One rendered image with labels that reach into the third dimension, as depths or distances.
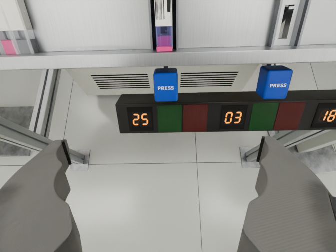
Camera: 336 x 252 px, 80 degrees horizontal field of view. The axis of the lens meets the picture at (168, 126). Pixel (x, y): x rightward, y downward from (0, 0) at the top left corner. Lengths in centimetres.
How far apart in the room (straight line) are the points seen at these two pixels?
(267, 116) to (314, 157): 81
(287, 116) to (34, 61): 27
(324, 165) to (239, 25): 92
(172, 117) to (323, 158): 91
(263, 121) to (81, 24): 22
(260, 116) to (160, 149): 68
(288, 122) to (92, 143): 83
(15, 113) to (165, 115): 102
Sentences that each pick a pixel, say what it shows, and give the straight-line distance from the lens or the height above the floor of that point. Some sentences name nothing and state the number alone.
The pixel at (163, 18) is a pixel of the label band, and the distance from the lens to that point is 19.
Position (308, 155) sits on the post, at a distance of 105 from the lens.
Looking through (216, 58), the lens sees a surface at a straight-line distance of 19.
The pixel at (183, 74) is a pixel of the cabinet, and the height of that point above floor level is 22.
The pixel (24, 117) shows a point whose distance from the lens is 117.
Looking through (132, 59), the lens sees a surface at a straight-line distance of 19.
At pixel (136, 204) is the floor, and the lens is 89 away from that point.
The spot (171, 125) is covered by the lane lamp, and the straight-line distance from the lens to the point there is 24.
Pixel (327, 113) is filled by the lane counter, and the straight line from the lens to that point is 30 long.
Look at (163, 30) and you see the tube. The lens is 19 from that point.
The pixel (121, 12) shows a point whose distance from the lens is 21.
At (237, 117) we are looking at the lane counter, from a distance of 25.
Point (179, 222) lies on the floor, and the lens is 88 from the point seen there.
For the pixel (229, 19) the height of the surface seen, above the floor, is 74.
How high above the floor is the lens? 88
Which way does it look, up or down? 71 degrees down
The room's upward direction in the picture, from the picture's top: 4 degrees counter-clockwise
